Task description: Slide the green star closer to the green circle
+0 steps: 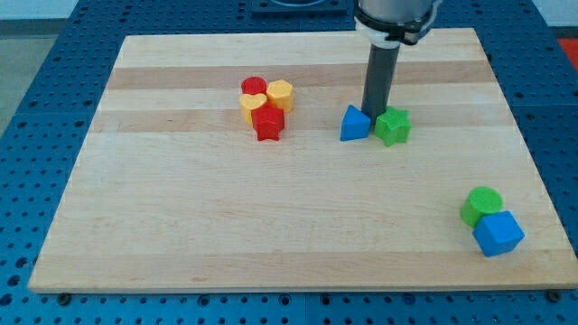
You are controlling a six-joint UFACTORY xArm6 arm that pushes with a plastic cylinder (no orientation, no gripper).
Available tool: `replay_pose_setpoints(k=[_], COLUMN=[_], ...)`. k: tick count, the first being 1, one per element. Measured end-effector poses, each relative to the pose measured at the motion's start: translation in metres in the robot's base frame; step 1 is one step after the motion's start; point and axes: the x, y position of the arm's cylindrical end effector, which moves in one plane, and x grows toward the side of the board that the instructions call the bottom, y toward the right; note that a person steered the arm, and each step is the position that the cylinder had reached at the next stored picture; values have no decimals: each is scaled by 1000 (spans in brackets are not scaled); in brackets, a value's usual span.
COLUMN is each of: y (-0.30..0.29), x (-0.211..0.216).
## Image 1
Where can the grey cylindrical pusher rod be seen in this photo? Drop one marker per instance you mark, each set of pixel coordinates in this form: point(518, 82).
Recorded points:
point(379, 76)

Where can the green star block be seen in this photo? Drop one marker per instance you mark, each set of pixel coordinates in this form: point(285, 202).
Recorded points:
point(393, 126)

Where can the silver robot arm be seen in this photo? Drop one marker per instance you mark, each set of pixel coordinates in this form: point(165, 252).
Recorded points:
point(388, 24)

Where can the red star block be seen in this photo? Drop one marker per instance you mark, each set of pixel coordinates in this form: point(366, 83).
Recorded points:
point(268, 122)

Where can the blue triangle block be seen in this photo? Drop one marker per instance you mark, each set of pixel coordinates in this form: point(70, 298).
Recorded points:
point(354, 125)

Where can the yellow hexagon block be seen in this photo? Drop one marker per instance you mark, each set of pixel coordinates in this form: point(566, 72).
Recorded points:
point(281, 94)

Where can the red cylinder block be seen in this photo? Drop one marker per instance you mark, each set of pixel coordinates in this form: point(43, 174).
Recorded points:
point(254, 85)

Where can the yellow heart block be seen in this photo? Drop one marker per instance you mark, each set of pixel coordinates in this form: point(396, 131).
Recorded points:
point(249, 102)

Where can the green cylinder block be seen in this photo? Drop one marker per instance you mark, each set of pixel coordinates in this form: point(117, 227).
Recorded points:
point(480, 202)

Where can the wooden board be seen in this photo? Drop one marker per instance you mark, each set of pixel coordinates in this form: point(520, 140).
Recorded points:
point(173, 193)

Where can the blue cube block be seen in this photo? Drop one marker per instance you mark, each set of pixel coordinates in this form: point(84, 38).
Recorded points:
point(498, 233)

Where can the dark blue base plate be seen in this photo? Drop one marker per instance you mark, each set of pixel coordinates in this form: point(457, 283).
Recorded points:
point(268, 7)

